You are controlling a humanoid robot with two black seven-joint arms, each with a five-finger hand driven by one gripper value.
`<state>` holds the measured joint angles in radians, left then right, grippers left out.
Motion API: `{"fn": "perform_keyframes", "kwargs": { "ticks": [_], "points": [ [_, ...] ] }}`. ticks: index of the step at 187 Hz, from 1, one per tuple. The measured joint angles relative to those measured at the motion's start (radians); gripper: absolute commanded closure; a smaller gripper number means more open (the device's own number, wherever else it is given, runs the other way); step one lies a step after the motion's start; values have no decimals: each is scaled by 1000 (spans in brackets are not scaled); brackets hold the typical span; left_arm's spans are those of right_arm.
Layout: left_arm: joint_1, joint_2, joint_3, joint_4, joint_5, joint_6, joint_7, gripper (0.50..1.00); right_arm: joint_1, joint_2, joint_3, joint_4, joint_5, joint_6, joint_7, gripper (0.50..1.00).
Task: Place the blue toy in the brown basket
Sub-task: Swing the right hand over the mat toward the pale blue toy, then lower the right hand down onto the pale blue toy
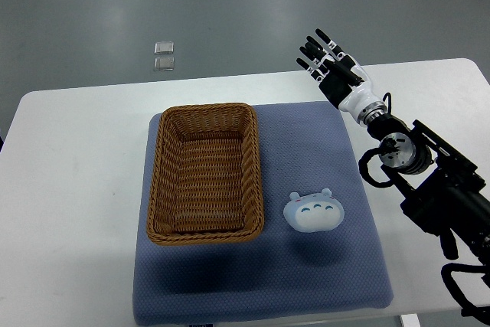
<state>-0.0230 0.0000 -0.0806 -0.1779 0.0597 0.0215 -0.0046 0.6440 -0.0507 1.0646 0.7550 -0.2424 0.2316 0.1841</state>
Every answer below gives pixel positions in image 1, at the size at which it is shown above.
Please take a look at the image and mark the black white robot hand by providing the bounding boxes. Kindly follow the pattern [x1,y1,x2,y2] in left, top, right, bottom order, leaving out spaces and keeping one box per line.
[296,28,385,124]

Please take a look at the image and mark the blue white plush toy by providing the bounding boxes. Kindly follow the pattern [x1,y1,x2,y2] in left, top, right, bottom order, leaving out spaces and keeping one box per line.
[283,188,345,233]

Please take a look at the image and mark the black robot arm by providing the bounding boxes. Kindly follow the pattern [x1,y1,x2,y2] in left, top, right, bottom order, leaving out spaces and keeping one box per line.
[296,29,489,324]

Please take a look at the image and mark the brown wicker basket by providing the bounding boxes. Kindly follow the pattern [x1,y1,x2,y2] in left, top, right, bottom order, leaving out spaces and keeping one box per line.
[146,103,265,246]

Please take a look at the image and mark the upper metal floor plate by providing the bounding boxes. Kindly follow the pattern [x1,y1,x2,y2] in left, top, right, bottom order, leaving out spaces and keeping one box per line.
[154,41,175,55]

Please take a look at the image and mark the blue quilted mat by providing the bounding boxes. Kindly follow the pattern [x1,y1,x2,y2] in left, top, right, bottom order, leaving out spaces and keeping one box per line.
[133,101,393,325]

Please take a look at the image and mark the white table leg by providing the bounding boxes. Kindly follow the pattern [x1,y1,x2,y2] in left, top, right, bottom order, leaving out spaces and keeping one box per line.
[400,313,421,327]

